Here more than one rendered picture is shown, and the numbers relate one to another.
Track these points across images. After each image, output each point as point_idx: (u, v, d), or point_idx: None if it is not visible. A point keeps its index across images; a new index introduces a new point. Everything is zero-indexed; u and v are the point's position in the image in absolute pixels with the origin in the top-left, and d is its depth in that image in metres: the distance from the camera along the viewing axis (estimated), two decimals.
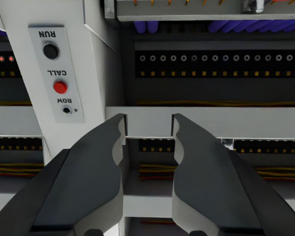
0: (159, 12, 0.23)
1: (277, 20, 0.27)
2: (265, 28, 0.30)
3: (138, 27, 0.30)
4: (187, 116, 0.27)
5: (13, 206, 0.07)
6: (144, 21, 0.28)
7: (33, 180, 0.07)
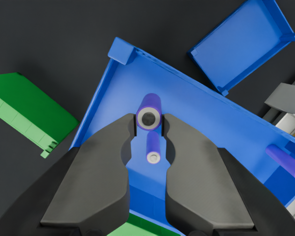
0: None
1: None
2: None
3: None
4: None
5: (23, 201, 0.07)
6: None
7: (43, 177, 0.08)
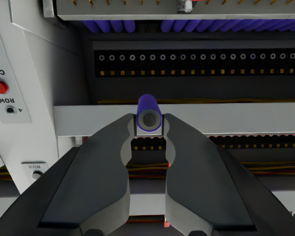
0: (100, 12, 0.24)
1: (219, 20, 0.28)
2: (213, 28, 0.31)
3: (88, 27, 0.30)
4: (135, 114, 0.27)
5: (23, 201, 0.07)
6: (92, 20, 0.28)
7: (43, 177, 0.08)
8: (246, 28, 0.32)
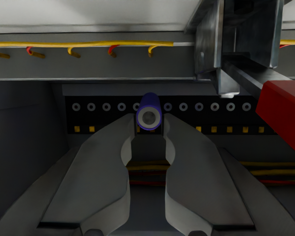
0: (25, 73, 0.11)
1: None
2: None
3: None
4: None
5: (23, 201, 0.07)
6: None
7: (43, 177, 0.08)
8: None
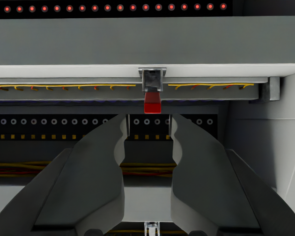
0: None
1: None
2: (37, 101, 0.33)
3: None
4: None
5: (15, 205, 0.07)
6: None
7: (35, 180, 0.08)
8: (73, 100, 0.33)
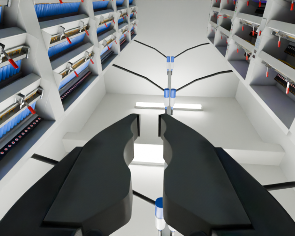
0: None
1: None
2: None
3: None
4: None
5: (26, 200, 0.07)
6: None
7: (47, 176, 0.08)
8: None
